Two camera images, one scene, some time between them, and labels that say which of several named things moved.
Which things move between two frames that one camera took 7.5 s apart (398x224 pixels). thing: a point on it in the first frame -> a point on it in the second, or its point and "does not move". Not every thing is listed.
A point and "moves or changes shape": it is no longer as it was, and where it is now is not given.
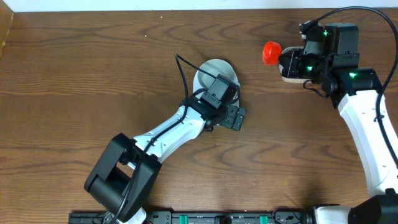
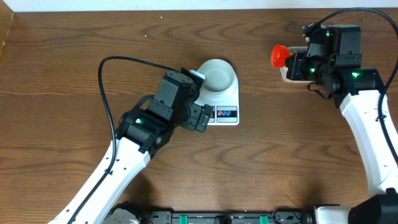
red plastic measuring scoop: [270, 53] moves or changes shape
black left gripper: [232, 112] -> [194, 110]
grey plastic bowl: [214, 67] does not move
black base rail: [208, 217] does not move
